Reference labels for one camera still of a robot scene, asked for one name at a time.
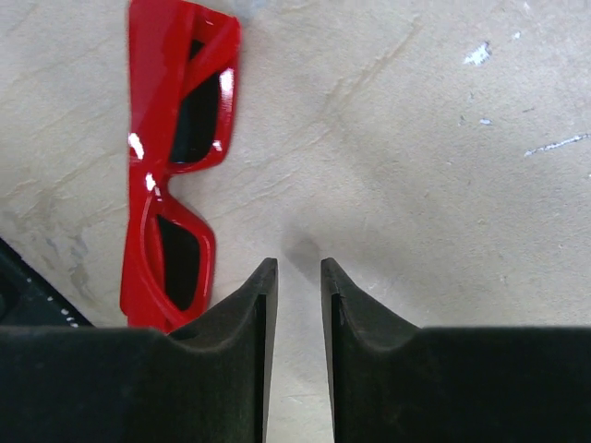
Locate red sunglasses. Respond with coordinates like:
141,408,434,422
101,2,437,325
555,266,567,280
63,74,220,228
120,1,242,333

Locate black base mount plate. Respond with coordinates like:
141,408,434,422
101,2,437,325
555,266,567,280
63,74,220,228
1,240,92,329

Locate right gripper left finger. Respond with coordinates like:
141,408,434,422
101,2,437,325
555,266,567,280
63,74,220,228
1,258,278,442

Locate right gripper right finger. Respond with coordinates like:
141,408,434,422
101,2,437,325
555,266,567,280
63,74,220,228
320,258,590,442

